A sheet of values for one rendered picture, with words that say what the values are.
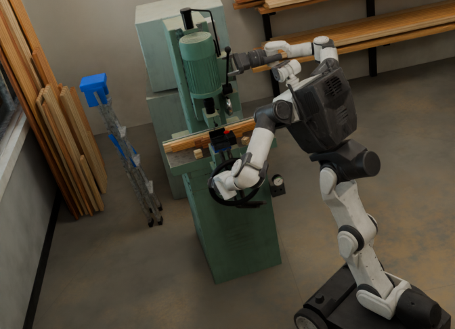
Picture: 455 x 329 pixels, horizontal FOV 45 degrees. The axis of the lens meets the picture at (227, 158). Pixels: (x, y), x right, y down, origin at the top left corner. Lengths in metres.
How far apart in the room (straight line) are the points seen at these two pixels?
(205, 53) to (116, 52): 2.56
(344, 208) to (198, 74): 0.99
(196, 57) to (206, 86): 0.17
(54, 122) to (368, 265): 2.41
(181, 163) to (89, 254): 1.35
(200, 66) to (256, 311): 1.44
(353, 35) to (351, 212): 2.70
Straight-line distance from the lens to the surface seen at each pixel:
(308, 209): 3.94
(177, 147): 3.07
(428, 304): 2.79
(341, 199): 2.60
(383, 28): 5.19
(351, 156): 2.45
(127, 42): 5.26
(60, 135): 4.15
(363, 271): 2.83
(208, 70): 2.85
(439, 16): 5.38
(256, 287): 3.42
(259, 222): 3.28
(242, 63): 2.86
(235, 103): 3.22
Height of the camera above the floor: 2.39
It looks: 31 degrees down
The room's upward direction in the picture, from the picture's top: 12 degrees counter-clockwise
